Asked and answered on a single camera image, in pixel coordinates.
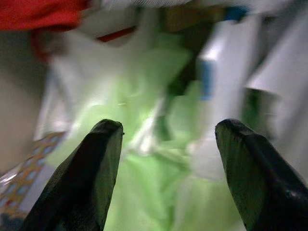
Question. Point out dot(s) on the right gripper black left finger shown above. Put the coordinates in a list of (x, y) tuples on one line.
[(81, 183)]

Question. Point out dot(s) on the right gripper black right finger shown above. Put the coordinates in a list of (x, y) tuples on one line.
[(260, 183)]

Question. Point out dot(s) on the colourful patterned cloth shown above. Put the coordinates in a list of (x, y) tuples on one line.
[(26, 173)]

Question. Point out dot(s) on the light green cloth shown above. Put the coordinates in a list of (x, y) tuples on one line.
[(149, 173)]

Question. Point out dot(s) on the white hanging garment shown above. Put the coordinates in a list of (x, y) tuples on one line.
[(284, 72)]

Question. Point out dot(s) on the red cloth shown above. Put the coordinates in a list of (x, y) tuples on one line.
[(36, 14)]

